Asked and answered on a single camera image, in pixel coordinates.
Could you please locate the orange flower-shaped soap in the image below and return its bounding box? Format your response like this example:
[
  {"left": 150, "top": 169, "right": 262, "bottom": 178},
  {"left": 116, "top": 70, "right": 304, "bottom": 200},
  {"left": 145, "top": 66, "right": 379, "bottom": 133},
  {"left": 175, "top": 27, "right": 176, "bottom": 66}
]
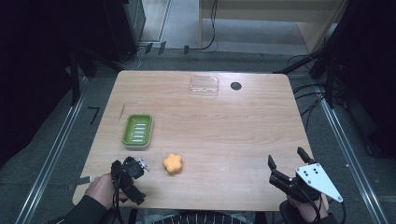
[{"left": 162, "top": 152, "right": 184, "bottom": 175}]

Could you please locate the person's left hand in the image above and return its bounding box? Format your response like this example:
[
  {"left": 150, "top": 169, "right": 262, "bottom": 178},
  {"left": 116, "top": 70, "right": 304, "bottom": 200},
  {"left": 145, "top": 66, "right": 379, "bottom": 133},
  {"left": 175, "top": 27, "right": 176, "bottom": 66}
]
[{"left": 84, "top": 172, "right": 129, "bottom": 210}]

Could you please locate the person's right hand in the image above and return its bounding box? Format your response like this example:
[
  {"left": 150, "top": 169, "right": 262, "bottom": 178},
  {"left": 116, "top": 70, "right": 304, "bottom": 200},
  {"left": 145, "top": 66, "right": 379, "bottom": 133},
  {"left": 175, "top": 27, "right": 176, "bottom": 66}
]
[{"left": 286, "top": 194, "right": 330, "bottom": 220}]

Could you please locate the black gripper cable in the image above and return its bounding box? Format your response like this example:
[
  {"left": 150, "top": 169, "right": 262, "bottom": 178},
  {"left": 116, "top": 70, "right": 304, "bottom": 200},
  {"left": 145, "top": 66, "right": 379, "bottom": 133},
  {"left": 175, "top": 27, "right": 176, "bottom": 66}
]
[
  {"left": 297, "top": 181, "right": 347, "bottom": 224},
  {"left": 111, "top": 161, "right": 125, "bottom": 224}
]

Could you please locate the metal floor rail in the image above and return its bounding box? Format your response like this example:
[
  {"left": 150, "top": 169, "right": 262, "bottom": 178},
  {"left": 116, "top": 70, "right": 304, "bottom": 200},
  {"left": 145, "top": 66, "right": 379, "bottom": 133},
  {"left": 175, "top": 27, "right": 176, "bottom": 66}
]
[
  {"left": 319, "top": 98, "right": 390, "bottom": 224},
  {"left": 14, "top": 77, "right": 89, "bottom": 224}
]

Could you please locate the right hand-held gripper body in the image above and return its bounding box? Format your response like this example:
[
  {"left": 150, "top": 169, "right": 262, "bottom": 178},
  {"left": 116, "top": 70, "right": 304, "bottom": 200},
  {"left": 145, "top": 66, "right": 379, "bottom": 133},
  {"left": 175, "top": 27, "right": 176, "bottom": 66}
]
[{"left": 269, "top": 162, "right": 345, "bottom": 203}]

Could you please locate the green soap dish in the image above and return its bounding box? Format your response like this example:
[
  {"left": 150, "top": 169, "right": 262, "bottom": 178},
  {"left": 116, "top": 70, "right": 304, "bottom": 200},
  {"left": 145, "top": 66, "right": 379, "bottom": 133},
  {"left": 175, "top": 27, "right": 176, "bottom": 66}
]
[{"left": 121, "top": 114, "right": 154, "bottom": 151}]

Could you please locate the black cabinet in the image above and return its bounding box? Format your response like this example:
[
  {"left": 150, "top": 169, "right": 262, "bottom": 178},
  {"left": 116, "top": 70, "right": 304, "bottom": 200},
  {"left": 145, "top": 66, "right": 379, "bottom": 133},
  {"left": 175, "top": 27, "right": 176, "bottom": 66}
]
[{"left": 102, "top": 0, "right": 148, "bottom": 63}]

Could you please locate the light wooden furniture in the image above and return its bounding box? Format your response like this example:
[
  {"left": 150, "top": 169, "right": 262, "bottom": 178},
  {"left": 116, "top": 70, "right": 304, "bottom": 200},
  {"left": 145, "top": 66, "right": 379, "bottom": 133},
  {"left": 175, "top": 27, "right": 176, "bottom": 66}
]
[{"left": 199, "top": 0, "right": 350, "bottom": 54}]

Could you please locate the bundle of black floor cables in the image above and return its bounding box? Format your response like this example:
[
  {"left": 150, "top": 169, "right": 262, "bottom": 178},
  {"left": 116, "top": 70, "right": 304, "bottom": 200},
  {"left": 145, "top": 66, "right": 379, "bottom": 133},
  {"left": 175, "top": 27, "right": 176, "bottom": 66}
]
[{"left": 286, "top": 54, "right": 328, "bottom": 129}]

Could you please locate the white floor cable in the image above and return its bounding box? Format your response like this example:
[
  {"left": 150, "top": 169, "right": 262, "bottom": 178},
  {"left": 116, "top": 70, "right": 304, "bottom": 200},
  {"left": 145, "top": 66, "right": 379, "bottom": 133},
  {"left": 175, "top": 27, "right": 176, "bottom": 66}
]
[{"left": 120, "top": 46, "right": 148, "bottom": 71}]

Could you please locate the black hanging cable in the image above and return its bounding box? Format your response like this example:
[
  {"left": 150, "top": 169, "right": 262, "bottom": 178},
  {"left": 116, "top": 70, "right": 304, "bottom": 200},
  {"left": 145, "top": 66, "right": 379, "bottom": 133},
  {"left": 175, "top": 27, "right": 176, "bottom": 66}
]
[{"left": 186, "top": 0, "right": 219, "bottom": 52}]

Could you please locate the black metal stand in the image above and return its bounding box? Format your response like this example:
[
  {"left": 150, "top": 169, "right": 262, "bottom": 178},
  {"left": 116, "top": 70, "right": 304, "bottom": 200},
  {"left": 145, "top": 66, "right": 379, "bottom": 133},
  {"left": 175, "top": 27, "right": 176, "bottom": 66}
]
[{"left": 68, "top": 49, "right": 97, "bottom": 106}]

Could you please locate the clear plastic container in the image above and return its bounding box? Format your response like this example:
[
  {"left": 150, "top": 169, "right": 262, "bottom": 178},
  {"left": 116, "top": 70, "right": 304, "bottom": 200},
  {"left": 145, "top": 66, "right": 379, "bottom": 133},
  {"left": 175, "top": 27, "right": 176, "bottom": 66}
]
[{"left": 189, "top": 75, "right": 220, "bottom": 96}]

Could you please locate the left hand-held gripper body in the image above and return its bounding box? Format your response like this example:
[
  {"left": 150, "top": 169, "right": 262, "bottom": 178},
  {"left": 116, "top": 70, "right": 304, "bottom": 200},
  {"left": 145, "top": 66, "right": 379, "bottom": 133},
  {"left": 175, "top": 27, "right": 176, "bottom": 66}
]
[{"left": 119, "top": 157, "right": 150, "bottom": 206}]

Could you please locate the person's striped clothing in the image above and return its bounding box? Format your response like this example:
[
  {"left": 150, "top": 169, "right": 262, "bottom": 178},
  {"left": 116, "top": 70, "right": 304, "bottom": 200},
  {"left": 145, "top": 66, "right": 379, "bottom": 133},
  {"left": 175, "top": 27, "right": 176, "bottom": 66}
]
[{"left": 136, "top": 209, "right": 257, "bottom": 224}]

